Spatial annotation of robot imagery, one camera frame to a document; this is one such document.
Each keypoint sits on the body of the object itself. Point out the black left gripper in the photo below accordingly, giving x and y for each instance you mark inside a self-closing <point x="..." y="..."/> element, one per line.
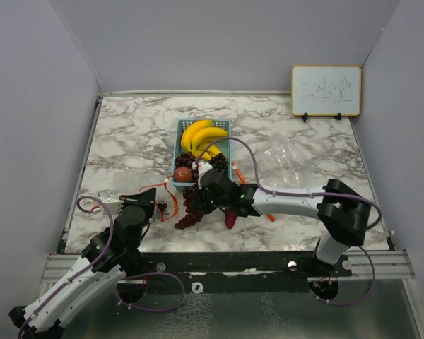
<point x="145" y="200"/>

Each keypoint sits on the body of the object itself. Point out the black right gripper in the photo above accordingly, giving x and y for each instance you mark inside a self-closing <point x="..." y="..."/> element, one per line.
<point x="198" y="202"/>

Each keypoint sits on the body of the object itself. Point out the clear orange zipper bag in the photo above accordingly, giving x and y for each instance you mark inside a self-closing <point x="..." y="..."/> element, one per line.
<point x="175" y="204"/>

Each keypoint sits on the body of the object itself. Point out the red grape bunch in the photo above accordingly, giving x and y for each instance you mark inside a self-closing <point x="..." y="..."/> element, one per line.
<point x="191" y="217"/>

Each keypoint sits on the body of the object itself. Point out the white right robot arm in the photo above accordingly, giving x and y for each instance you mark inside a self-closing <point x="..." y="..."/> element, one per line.
<point x="343" y="212"/>

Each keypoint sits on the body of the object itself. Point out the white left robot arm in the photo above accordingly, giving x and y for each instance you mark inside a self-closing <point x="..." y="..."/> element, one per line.
<point x="109" y="256"/>

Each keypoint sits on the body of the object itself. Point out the black grape bunch in basket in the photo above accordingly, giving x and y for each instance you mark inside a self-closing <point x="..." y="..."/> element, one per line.
<point x="220" y="163"/>

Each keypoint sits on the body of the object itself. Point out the dark purple grape bunch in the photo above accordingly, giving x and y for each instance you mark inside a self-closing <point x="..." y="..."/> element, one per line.
<point x="185" y="160"/>

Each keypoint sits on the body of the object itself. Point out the light blue plastic basket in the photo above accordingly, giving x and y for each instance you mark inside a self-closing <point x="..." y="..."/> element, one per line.
<point x="221" y="143"/>

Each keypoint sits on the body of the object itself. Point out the yellow banana bunch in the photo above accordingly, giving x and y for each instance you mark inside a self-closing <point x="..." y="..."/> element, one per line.
<point x="198" y="135"/>

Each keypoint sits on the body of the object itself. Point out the small framed whiteboard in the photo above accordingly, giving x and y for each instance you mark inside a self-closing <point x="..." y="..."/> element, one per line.
<point x="326" y="91"/>

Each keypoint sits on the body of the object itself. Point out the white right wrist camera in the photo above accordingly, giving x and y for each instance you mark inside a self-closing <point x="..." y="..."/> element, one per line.
<point x="201" y="167"/>

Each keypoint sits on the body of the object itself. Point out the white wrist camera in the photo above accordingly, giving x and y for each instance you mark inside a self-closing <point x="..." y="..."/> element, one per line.
<point x="201" y="167"/>
<point x="113" y="204"/>

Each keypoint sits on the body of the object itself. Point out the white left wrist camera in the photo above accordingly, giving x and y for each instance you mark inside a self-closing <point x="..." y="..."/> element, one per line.
<point x="113" y="204"/>

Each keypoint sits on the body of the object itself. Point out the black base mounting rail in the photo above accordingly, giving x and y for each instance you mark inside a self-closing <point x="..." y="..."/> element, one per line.
<point x="226" y="272"/>

